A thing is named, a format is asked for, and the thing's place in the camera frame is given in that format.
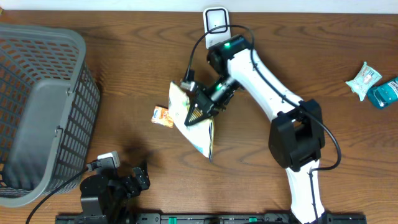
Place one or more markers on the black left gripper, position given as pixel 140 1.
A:
pixel 134 188

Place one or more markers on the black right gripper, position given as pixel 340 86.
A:
pixel 209 106

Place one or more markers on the yellow snack bag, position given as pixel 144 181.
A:
pixel 200 135

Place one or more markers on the orange Kleenex tissue pack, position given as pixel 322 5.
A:
pixel 161 116

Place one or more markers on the small teal liquid bottle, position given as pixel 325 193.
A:
pixel 383 95

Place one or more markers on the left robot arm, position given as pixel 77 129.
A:
pixel 104 196

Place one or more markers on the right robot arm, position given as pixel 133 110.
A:
pixel 297 131

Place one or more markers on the white barcode scanner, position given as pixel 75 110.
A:
pixel 216 17

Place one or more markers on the dark grey plastic basket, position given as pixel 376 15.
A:
pixel 49 105

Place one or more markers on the mint green wipes pack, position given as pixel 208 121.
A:
pixel 364 80

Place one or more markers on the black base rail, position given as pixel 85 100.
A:
pixel 268 218

